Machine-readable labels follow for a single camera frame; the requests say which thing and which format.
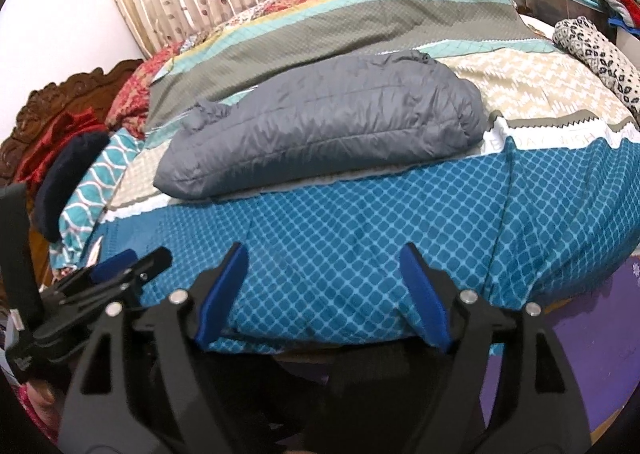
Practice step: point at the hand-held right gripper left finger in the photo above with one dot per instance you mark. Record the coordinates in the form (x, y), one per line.
(220, 294)

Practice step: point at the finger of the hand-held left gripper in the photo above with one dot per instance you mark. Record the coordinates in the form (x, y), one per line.
(112, 268)
(152, 261)

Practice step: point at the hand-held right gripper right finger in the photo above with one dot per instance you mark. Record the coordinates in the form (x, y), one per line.
(425, 299)

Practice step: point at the grey puffer jacket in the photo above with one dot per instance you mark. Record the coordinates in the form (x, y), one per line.
(320, 119)

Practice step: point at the pile of colourful clothes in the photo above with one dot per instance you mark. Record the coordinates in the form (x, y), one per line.
(622, 1)

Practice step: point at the bed with patterned bedspread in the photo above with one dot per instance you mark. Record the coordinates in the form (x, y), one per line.
(380, 244)

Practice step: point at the dark navy cloth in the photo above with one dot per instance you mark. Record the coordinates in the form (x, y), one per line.
(70, 174)

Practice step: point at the teal white wavy pillow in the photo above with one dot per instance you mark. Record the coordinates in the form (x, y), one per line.
(100, 184)

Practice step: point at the red cloth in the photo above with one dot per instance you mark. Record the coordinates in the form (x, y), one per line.
(65, 139)

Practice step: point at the carved wooden headboard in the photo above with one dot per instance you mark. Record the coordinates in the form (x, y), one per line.
(60, 99)

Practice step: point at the purple floor mat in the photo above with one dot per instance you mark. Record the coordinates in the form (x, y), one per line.
(580, 334)

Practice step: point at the red patterned quilt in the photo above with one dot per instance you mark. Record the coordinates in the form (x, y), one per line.
(145, 84)

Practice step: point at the black white patterned cloth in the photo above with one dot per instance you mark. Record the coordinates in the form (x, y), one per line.
(600, 54)

